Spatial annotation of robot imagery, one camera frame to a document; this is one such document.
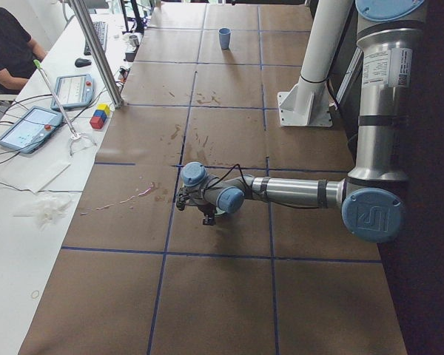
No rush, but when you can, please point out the person in black shirt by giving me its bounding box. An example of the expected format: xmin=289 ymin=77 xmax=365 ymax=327
xmin=0 ymin=7 xmax=47 ymax=94

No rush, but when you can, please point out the white paper sheet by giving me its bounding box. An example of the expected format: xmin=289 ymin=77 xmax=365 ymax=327
xmin=14 ymin=158 xmax=70 ymax=193

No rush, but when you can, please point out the blue block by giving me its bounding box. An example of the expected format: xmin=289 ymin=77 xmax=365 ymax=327
xmin=93 ymin=109 xmax=107 ymax=121

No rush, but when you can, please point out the red block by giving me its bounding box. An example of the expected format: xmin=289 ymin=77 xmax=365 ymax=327
xmin=90 ymin=116 xmax=105 ymax=129

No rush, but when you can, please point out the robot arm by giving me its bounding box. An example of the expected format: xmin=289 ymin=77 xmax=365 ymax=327
xmin=175 ymin=1 xmax=428 ymax=243

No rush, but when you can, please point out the black keyboard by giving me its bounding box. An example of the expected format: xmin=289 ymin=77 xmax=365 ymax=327
xmin=84 ymin=21 xmax=108 ymax=55

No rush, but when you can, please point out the near teach pendant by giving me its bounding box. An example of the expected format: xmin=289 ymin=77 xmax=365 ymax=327
xmin=0 ymin=106 xmax=63 ymax=154

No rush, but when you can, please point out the teach pendant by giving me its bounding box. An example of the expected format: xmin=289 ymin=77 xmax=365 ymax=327
xmin=55 ymin=74 xmax=94 ymax=110
xmin=0 ymin=106 xmax=63 ymax=154

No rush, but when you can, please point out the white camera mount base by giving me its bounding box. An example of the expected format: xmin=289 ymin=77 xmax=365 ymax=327
xmin=277 ymin=0 xmax=353 ymax=127

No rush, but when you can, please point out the green handled reacher stick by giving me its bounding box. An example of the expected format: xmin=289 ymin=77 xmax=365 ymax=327
xmin=33 ymin=59 xmax=82 ymax=143

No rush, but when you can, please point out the black computer mouse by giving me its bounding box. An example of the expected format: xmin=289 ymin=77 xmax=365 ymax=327
xmin=74 ymin=58 xmax=92 ymax=68

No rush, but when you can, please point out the light green bowl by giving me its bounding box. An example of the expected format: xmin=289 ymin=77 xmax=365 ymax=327
xmin=215 ymin=207 xmax=226 ymax=216

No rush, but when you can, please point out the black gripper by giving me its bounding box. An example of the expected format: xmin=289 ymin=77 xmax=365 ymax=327
xmin=198 ymin=203 xmax=215 ymax=226

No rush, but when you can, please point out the yellow block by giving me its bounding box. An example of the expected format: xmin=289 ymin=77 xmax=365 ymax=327
xmin=97 ymin=104 xmax=111 ymax=117

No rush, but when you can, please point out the metal cylinder weight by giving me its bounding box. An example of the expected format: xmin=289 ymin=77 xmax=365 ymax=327
xmin=129 ymin=35 xmax=139 ymax=47

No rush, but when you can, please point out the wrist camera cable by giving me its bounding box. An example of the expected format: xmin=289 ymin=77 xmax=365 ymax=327
xmin=184 ymin=163 xmax=252 ymax=203

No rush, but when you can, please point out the far teach pendant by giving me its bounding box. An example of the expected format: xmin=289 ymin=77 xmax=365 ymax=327
xmin=55 ymin=74 xmax=94 ymax=110

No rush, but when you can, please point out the blue plastic cup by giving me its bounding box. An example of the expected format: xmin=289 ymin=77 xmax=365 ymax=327
xmin=218 ymin=27 xmax=232 ymax=50

